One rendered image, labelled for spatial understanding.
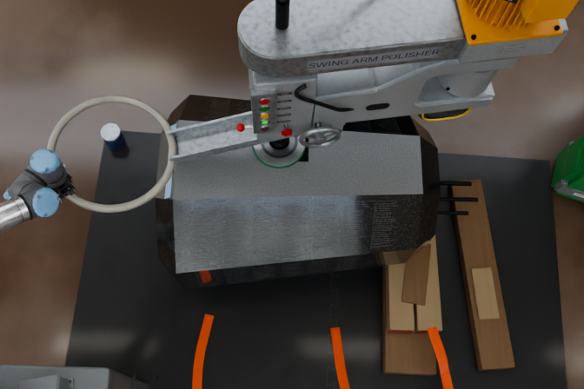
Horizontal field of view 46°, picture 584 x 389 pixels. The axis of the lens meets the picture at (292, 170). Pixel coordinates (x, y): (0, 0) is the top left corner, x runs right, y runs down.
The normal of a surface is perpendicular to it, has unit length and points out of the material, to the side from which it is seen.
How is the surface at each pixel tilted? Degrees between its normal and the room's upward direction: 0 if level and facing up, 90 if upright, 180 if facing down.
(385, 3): 0
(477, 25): 0
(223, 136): 15
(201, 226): 45
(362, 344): 0
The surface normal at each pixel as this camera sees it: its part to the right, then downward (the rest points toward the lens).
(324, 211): 0.04, 0.40
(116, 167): 0.03, -0.36
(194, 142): -0.23, -0.32
